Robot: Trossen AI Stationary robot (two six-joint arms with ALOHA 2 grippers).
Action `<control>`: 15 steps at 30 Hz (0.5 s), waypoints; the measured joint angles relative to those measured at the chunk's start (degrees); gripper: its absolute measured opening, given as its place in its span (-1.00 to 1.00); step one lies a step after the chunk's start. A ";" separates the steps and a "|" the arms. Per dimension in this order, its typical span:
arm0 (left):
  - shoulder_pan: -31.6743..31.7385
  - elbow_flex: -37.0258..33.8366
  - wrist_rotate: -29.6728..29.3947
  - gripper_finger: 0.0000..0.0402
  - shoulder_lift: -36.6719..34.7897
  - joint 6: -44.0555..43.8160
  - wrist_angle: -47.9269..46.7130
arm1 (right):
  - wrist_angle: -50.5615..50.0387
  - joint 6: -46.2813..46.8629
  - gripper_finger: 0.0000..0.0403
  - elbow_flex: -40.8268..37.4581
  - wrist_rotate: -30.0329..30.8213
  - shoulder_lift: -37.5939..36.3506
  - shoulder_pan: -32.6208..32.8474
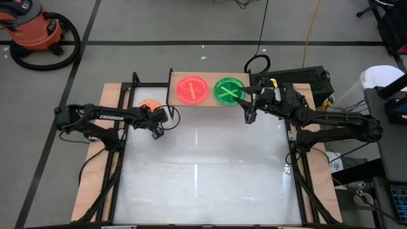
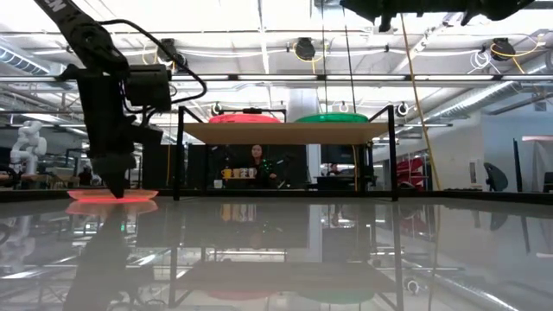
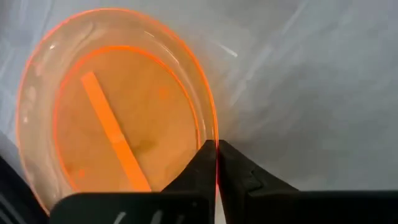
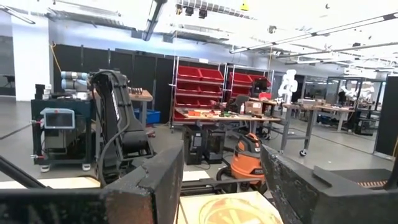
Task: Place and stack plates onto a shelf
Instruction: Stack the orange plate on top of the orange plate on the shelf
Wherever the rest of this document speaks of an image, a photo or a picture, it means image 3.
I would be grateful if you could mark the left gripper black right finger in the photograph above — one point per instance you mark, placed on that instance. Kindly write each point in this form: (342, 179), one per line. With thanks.
(248, 193)

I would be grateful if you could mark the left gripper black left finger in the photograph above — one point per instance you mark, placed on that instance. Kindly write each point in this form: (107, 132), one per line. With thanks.
(192, 186)

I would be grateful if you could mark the translucent orange plastic plate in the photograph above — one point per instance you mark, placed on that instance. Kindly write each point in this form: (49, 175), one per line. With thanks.
(140, 109)

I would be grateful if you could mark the black table frame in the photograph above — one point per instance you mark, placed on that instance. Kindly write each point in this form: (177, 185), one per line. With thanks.
(15, 202)

